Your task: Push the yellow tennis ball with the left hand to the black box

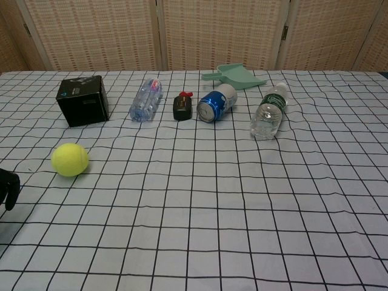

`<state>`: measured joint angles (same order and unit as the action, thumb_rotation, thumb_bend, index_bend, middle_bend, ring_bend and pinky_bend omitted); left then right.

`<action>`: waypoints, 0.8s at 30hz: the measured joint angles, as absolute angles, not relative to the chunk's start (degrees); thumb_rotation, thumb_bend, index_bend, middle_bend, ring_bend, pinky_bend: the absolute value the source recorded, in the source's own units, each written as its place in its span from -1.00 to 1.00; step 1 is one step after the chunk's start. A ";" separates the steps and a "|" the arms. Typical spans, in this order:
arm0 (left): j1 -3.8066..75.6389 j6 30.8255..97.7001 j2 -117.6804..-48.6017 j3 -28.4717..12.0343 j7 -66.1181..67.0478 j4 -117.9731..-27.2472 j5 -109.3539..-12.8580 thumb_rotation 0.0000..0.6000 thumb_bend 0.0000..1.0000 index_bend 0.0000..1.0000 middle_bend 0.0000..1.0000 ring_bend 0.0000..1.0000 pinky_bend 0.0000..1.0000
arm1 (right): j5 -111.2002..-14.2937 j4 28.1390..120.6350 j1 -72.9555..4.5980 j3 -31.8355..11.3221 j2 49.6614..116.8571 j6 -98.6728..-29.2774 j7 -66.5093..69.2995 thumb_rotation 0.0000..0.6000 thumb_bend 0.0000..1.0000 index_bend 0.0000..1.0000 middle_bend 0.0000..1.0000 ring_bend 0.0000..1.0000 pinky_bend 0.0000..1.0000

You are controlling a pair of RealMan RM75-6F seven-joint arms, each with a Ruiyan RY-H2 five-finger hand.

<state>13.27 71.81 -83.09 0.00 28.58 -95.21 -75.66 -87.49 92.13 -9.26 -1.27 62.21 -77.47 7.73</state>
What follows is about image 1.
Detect black and silver left hand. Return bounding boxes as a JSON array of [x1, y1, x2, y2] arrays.
[[0, 168, 21, 212]]

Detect yellow tennis ball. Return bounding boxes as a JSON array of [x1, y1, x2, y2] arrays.
[[50, 142, 90, 178]]

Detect black cardboard box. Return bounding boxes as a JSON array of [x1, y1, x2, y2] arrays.
[[56, 75, 110, 128]]

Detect woven folding screen panel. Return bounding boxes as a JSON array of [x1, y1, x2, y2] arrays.
[[160, 0, 287, 72], [21, 0, 166, 73], [277, 0, 384, 72], [0, 0, 49, 74], [353, 5, 388, 72]]

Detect clear bottle with red label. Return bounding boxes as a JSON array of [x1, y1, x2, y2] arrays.
[[129, 78, 164, 122]]

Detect white black-checked tablecloth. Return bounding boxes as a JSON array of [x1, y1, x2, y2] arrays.
[[0, 70, 388, 291]]

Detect small black device red cap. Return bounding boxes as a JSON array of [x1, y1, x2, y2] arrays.
[[172, 91, 194, 121]]

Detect blue and silver can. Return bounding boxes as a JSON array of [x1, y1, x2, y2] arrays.
[[196, 83, 238, 123]]

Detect mint green dustpan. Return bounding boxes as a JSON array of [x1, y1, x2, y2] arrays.
[[201, 62, 268, 92]]

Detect clear bottle with green label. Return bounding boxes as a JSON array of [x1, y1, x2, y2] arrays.
[[250, 82, 289, 141]]

